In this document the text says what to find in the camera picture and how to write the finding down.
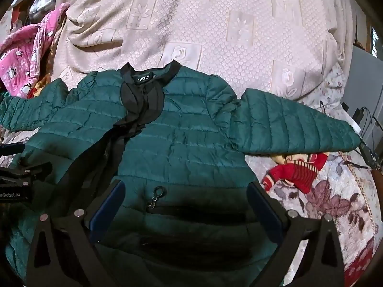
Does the green quilted puffer jacket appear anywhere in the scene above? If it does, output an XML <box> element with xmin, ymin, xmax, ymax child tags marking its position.
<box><xmin>1</xmin><ymin>61</ymin><xmax>360</xmax><ymax>286</ymax></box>

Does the red orange yellow blanket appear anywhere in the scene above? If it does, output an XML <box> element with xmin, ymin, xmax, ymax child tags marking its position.
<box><xmin>262</xmin><ymin>152</ymin><xmax>329</xmax><ymax>194</ymax></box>

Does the floral leaf bedspread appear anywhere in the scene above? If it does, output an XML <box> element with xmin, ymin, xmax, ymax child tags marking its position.
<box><xmin>246</xmin><ymin>63</ymin><xmax>382</xmax><ymax>286</ymax></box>

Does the black power strip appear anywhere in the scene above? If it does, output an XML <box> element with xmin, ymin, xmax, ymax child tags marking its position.
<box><xmin>358</xmin><ymin>141</ymin><xmax>382</xmax><ymax>170</ymax></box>

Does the pink penguin fleece garment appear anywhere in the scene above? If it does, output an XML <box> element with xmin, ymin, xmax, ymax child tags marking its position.
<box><xmin>1</xmin><ymin>3</ymin><xmax>70</xmax><ymax>99</ymax></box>

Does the grey cabinet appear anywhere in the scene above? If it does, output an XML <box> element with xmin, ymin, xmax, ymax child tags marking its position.
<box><xmin>341</xmin><ymin>47</ymin><xmax>382</xmax><ymax>148</ymax></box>

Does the silver plastic bag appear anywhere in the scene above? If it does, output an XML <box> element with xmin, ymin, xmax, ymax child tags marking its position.
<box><xmin>28</xmin><ymin>0</ymin><xmax>56</xmax><ymax>23</ymax></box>

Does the beige embossed quilt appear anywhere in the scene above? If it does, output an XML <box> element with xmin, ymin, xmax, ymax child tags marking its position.
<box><xmin>52</xmin><ymin>0</ymin><xmax>354</xmax><ymax>107</ymax></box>

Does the window with lattice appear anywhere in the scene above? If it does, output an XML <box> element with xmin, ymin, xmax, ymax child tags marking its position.
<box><xmin>371</xmin><ymin>27</ymin><xmax>383</xmax><ymax>61</ymax></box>

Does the black cable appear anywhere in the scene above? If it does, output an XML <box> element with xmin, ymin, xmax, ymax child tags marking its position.
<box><xmin>352</xmin><ymin>105</ymin><xmax>383</xmax><ymax>144</ymax></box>

